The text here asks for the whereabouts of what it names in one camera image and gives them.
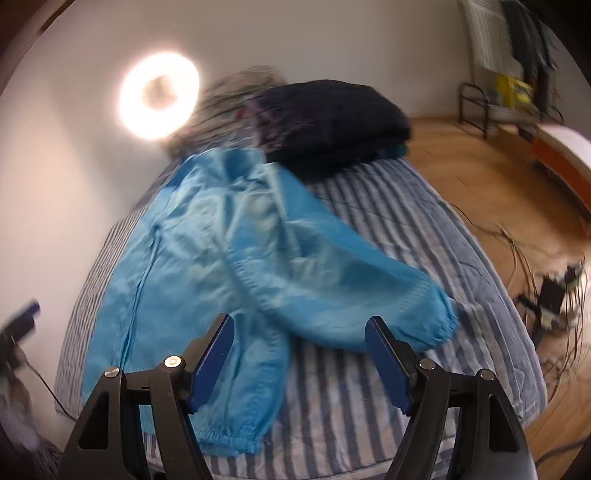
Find light blue work jacket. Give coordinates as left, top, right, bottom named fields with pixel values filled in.
left=82, top=148, right=459, bottom=456

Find striped cloth on rack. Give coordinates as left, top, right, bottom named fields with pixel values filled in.
left=458, top=1, right=523, bottom=80

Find dark navy folded jacket pile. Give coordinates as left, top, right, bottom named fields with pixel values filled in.
left=249, top=80, right=412, bottom=181

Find black clothes rack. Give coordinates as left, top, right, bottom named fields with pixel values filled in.
left=458, top=0, right=565, bottom=140

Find yellow crate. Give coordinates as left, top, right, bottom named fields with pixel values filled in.
left=496, top=74, right=536, bottom=112

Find orange box with white cover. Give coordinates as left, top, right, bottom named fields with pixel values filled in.
left=531, top=124, right=591, bottom=211

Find bright ring light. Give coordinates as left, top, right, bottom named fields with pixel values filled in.
left=117, top=52, right=200, bottom=141

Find dark clothes on rack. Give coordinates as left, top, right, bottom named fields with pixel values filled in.
left=501, top=1, right=556, bottom=115

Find blue white striped quilt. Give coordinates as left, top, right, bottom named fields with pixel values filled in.
left=56, top=149, right=547, bottom=479

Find floral folded blankets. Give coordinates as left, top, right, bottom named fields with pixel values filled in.
left=163, top=65, right=287, bottom=161

